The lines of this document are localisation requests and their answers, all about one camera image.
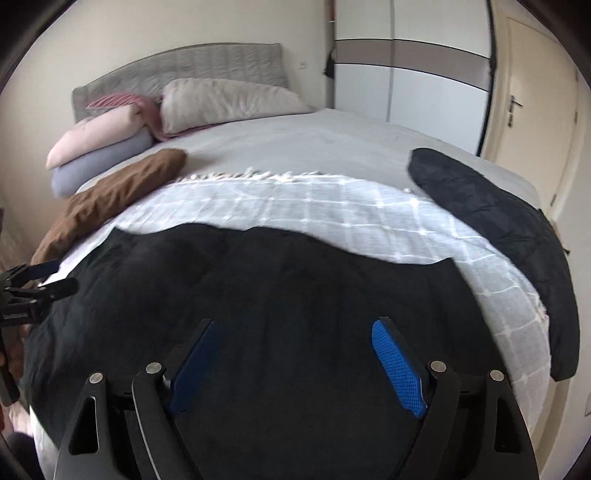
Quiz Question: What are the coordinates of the white pillow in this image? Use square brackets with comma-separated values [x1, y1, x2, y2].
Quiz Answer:
[160, 78, 314, 135]

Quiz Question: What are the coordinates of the grey padded headboard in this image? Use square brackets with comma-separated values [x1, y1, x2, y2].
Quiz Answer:
[71, 43, 290, 121]

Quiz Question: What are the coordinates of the lilac folded blanket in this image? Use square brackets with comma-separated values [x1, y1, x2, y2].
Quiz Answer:
[51, 128, 154, 198]

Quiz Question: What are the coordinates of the grey bed sheet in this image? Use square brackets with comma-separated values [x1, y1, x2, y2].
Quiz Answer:
[75, 106, 541, 209]

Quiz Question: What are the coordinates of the metal door handle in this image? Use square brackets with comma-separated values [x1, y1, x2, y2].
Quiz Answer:
[507, 95, 523, 128]

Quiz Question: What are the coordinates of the brown pillow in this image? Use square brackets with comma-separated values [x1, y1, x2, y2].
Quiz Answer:
[31, 149, 187, 264]

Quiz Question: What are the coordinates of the white and grey wardrobe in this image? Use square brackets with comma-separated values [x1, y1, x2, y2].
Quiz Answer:
[334, 0, 495, 154]

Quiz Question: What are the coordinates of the pink striped pillow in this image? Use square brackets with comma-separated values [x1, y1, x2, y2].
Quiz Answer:
[85, 93, 170, 142]

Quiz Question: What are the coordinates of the cream door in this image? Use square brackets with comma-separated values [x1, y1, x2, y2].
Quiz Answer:
[482, 10, 579, 213]

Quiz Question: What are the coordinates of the white checked bedspread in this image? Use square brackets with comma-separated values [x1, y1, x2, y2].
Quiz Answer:
[34, 170, 553, 480]

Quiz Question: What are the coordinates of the dark quilted jacket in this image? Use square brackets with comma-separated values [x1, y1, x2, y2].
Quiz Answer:
[407, 148, 580, 382]

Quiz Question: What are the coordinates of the large black coat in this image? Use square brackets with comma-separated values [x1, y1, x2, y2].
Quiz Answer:
[24, 224, 504, 479]

